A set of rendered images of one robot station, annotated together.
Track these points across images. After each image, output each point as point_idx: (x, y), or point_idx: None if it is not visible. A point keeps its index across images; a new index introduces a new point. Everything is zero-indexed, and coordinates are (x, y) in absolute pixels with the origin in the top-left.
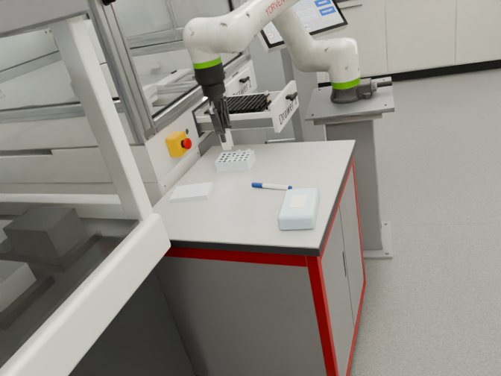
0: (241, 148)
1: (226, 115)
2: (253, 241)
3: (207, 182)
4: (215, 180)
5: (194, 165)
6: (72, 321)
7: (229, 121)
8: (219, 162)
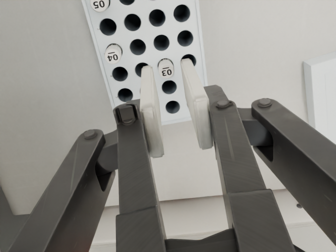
0: (5, 99)
1: (122, 175)
2: None
3: (274, 95)
4: (266, 73)
5: (160, 196)
6: None
7: (81, 141)
8: (187, 105)
